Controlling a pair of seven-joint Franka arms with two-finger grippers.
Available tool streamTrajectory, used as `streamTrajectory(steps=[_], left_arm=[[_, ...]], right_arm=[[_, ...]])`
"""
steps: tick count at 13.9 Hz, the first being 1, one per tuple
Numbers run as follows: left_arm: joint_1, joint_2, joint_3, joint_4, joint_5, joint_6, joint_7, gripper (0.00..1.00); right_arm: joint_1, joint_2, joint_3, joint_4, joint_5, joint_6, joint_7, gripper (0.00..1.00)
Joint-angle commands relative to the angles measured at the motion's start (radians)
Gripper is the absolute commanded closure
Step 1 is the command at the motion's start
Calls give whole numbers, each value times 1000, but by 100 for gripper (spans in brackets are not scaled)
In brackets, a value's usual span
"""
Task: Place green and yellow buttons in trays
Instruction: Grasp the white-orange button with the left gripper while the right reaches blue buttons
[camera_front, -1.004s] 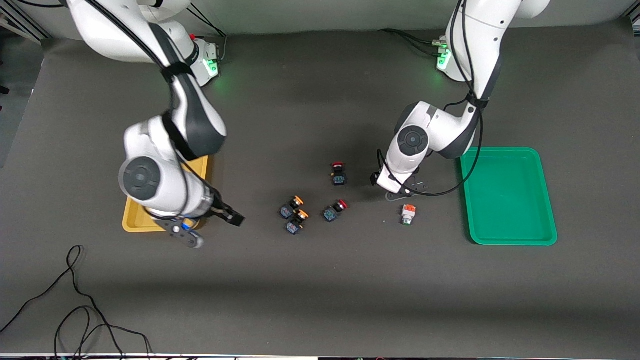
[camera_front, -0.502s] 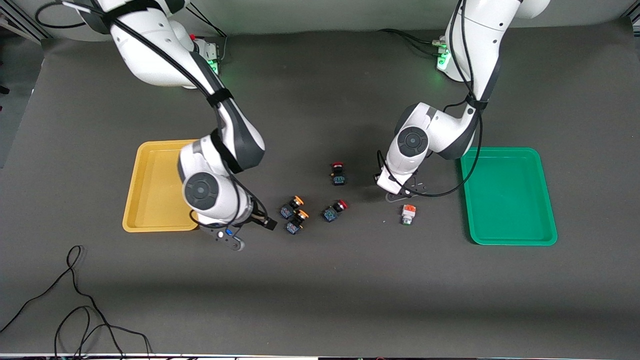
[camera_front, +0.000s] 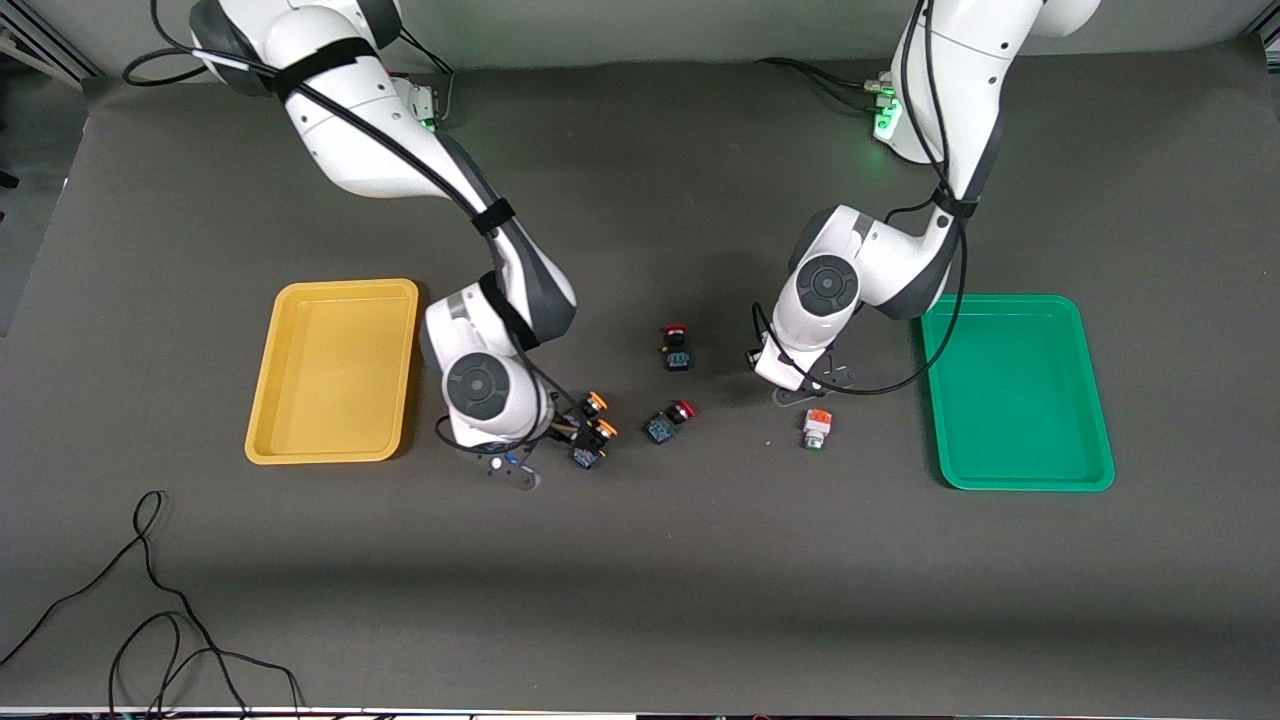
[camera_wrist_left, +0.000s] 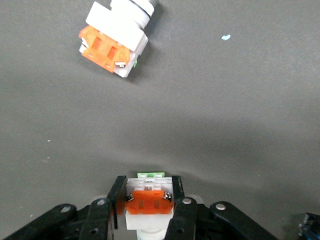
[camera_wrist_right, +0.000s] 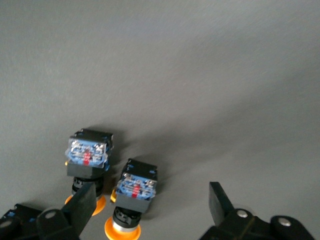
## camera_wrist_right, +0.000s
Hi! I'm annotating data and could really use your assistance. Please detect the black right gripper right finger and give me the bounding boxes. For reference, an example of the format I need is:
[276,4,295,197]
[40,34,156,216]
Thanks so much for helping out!
[199,181,316,240]

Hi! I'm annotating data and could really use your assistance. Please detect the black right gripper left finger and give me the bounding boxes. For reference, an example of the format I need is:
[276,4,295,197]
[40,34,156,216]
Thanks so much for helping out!
[36,182,98,240]

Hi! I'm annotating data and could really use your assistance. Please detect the yellow push button switch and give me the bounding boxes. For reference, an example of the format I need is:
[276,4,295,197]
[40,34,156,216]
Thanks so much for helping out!
[64,128,114,217]
[104,158,159,240]

